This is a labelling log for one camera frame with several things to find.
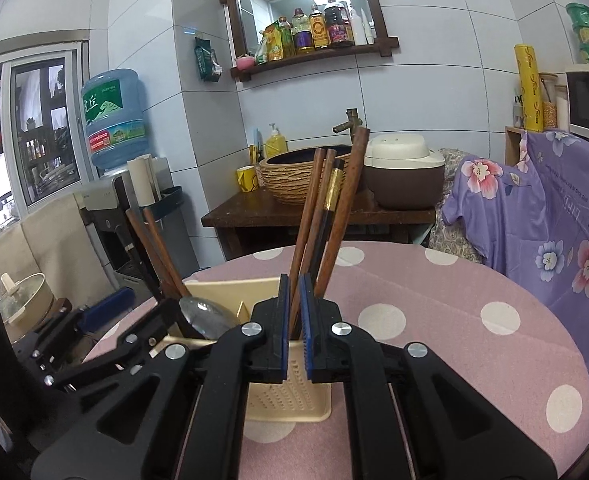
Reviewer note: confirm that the brown wooden chopstick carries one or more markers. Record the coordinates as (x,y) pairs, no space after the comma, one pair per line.
(167,255)
(305,220)
(149,255)
(321,210)
(347,210)

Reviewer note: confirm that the black chopstick with gold band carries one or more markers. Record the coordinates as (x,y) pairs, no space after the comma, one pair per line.
(328,220)

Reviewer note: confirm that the pink polka dot tablecloth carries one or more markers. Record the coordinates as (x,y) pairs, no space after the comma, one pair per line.
(449,360)

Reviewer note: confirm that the water dispenser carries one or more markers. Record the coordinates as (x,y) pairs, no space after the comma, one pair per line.
(174,230)

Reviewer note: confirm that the yellow soap bottle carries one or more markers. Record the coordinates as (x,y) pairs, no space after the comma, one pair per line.
(276,145)

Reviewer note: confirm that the purple floral cloth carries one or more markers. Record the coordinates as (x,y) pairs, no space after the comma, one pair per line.
(549,210)

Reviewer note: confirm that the cream pot with lid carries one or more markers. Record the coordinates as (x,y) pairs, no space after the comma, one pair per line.
(24,300)

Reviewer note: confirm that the cream perforated utensil holder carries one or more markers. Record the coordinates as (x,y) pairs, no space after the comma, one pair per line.
(284,400)

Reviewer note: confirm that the white plastic bottle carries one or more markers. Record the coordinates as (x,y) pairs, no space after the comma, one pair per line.
(358,27)

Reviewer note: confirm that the yellow wrap roll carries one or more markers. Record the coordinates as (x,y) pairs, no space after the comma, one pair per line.
(529,90)

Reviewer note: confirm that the green oil bottle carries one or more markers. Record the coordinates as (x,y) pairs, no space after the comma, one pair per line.
(286,40)

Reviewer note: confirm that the yellow oil bottle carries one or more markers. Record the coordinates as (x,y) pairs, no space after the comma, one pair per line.
(303,35)

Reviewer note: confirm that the pink bowl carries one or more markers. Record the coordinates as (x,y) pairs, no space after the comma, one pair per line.
(246,62)

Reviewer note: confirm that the brown and cream rice cooker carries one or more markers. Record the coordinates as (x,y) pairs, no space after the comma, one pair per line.
(404,175)

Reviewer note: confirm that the orange label sauce bottle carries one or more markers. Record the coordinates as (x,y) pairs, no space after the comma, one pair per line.
(319,30)

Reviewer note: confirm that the dark sauce bottle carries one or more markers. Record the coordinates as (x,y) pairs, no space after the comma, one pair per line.
(338,25)

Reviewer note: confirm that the light wooden box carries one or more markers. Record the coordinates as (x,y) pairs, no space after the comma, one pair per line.
(513,145)

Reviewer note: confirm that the wooden framed mirror shelf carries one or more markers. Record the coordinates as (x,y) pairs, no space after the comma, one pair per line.
(274,5)

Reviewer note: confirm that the yellow green food packet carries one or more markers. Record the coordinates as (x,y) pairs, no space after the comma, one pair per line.
(270,45)

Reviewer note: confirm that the green hanging packet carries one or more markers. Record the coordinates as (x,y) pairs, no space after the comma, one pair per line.
(207,60)

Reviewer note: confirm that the yellow cup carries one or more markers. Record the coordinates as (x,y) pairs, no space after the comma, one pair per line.
(247,180)

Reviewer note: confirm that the shiny metal spoon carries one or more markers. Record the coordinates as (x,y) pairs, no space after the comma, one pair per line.
(207,317)

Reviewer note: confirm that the sliding window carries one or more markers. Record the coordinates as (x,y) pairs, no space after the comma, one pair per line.
(44,125)

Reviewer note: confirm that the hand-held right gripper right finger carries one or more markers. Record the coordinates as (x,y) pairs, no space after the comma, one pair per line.
(307,330)

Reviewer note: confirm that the blue water jug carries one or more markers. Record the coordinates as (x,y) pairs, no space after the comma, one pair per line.
(114,120)

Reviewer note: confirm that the dark wooden side table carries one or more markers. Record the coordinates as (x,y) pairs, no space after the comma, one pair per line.
(244,215)

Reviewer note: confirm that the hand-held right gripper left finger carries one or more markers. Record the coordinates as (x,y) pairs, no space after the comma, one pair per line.
(283,330)

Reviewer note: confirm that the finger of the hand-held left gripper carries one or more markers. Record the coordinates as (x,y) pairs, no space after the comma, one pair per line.
(124,347)
(109,307)

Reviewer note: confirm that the brass faucet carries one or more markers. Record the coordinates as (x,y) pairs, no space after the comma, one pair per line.
(347,120)

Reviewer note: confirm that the woven pattern basin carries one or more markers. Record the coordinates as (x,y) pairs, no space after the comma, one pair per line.
(284,180)

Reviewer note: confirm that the beige cover cloth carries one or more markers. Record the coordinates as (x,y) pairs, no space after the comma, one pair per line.
(54,240)

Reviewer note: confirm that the glass storage jar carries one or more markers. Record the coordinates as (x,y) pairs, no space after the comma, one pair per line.
(549,105)

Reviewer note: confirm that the grey patterned cloth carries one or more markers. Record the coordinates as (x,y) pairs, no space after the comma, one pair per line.
(449,240)

